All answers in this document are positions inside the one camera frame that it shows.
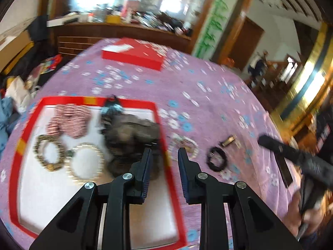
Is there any bamboo painted glass panel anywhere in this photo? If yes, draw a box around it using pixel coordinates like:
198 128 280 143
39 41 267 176
192 0 238 60

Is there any pink floral bedspread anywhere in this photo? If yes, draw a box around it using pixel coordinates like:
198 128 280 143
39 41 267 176
1 39 300 249

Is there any black coil hair tie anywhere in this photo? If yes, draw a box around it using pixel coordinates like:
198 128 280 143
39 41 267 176
206 146 228 173

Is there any red tray with white lining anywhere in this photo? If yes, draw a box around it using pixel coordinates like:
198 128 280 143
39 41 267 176
8 96 187 249

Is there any cream pearl bracelet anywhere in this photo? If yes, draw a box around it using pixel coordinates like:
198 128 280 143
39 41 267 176
66 142 105 184

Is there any person's right hand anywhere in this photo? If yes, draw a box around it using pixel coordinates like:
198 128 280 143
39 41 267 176
282 191 324 236

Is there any red flat box lid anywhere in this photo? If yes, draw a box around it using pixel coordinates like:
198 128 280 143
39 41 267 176
102 38 168 71

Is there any wooden dresser counter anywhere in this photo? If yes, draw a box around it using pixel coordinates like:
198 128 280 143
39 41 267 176
50 23 191 58

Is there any large wood framed mirror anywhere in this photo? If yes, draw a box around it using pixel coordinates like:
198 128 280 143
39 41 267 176
48 0 205 37

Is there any brown wooden door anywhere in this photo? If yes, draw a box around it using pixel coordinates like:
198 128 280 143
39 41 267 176
229 17 264 71

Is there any cardboard box on floor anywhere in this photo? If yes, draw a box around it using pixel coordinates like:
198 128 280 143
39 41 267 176
1 30 34 74

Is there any pink white beaded bracelet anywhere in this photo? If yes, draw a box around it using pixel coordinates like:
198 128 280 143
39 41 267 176
46 104 92 139

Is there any white jade bead bracelet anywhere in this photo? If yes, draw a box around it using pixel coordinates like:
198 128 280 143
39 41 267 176
168 132 200 162

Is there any black metal hair clip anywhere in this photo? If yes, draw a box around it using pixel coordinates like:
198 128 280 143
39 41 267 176
219 135 242 148

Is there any olive beaded bracelet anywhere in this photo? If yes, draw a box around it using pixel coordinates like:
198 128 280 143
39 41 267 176
33 134 66 172

